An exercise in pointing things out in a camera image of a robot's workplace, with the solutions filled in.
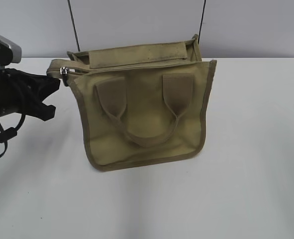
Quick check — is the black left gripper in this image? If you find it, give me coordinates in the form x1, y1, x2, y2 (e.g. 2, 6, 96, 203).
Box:
0, 68, 60, 121

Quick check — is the silver zipper pull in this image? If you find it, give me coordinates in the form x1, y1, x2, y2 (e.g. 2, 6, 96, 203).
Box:
60, 66, 69, 87

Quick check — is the yellow canvas bag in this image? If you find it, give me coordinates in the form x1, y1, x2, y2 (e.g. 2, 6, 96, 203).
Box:
47, 35, 217, 171

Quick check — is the black cable with ferrite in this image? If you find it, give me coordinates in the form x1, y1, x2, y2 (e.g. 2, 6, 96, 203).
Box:
0, 74, 25, 161

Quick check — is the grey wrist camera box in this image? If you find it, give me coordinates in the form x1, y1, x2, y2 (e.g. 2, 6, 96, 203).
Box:
0, 35, 22, 67

